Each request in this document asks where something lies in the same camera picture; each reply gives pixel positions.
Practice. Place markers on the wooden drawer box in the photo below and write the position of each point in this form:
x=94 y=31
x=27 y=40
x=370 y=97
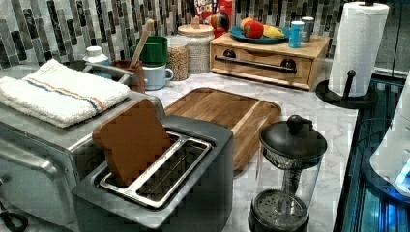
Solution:
x=315 y=50

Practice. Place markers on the white cap bottle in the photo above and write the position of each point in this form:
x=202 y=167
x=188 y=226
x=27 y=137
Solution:
x=94 y=54

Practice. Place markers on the black paper towel holder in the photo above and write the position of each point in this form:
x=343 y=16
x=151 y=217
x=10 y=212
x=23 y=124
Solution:
x=367 y=101

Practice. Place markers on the red apple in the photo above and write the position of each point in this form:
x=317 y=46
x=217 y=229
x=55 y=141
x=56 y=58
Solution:
x=253 y=29

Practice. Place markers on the cereal box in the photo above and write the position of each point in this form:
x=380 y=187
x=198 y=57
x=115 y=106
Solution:
x=205 y=8

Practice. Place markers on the wooden cutting board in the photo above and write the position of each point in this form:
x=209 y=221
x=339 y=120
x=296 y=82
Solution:
x=245 y=116

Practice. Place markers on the grey pepper shaker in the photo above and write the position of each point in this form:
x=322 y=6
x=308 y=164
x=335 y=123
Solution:
x=308 y=27

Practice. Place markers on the light blue mug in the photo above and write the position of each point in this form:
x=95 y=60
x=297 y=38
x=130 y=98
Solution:
x=156 y=77

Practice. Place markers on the black french press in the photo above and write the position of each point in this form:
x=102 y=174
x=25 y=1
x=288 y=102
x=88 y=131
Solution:
x=288 y=164

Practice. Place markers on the silver toaster oven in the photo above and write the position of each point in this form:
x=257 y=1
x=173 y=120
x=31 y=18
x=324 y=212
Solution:
x=42 y=163

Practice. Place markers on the glass jar with grains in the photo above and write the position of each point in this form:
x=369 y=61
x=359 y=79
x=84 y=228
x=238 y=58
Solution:
x=178 y=57

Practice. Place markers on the black toaster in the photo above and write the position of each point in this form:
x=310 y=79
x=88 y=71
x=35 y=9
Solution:
x=188 y=189

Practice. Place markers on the brown toast slice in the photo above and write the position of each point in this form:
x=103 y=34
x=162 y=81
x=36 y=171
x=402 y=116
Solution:
x=132 y=140

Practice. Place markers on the yellow banana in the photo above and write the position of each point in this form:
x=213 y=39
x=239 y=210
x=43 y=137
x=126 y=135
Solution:
x=272 y=32

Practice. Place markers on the orange fruit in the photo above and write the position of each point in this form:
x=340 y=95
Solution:
x=244 y=21

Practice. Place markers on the green mug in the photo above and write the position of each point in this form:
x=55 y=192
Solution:
x=154 y=52

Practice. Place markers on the blue salt shaker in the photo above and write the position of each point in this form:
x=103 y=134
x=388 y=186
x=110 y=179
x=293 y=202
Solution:
x=295 y=36

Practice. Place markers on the white striped towel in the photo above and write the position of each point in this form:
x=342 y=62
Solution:
x=61 y=96

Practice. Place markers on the wooden spoon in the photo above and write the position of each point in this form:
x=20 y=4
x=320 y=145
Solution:
x=142 y=40

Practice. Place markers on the teal plate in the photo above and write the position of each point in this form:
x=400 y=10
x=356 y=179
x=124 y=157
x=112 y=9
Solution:
x=237 y=34

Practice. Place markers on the brown utensil holder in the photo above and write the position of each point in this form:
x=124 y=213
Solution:
x=136 y=82

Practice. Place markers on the red pepper mill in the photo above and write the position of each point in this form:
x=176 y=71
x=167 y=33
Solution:
x=220 y=23

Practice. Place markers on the white ceramic jar wooden lid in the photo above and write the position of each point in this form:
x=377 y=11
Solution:
x=198 y=38

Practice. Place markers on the white paper towel roll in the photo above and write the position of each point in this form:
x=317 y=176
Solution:
x=358 y=40

